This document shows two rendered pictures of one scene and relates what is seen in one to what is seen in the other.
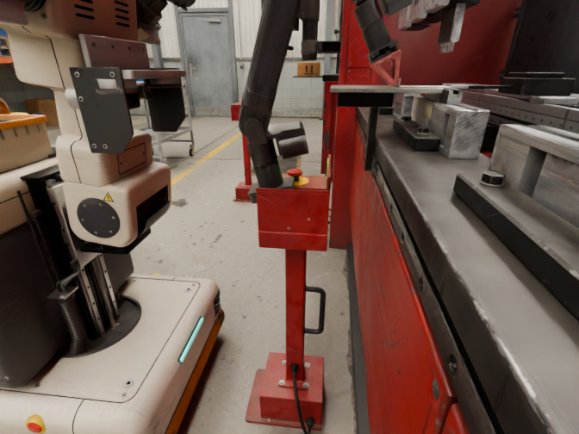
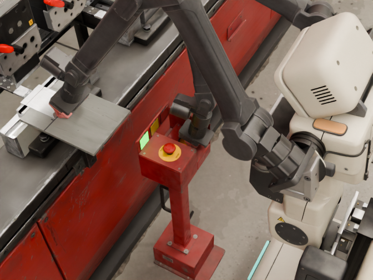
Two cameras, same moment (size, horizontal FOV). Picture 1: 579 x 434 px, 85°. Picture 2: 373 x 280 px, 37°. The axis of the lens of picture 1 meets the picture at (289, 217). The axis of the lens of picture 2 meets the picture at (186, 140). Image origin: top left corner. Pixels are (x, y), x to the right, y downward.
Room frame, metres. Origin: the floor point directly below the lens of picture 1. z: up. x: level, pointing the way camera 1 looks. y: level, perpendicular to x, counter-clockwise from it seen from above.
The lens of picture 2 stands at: (1.73, 0.49, 2.17)
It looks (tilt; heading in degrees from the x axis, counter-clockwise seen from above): 51 degrees down; 205
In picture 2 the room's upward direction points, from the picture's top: 3 degrees counter-clockwise
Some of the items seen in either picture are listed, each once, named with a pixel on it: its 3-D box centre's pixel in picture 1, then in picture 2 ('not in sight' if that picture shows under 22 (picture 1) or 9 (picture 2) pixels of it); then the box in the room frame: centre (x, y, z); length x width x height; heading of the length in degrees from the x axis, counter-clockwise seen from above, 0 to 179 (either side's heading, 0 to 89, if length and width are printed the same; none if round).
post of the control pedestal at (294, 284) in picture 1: (295, 311); (180, 205); (0.74, -0.02, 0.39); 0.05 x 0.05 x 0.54; 83
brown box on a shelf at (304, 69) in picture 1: (308, 69); not in sight; (3.16, -0.17, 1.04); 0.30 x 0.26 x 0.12; 174
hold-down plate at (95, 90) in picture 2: (412, 132); (66, 119); (0.86, -0.33, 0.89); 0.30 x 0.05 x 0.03; 172
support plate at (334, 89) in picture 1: (380, 89); (75, 115); (0.91, -0.24, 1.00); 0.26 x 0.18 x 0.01; 82
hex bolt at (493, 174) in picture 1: (493, 177); (146, 27); (0.40, -0.27, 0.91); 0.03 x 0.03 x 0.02
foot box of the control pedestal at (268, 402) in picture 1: (286, 386); (189, 250); (0.74, 0.01, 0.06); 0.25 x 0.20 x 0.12; 83
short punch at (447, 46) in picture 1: (449, 30); (23, 64); (0.89, -0.39, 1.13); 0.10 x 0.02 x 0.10; 172
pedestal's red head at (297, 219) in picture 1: (296, 198); (175, 146); (0.74, -0.02, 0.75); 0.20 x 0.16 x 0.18; 173
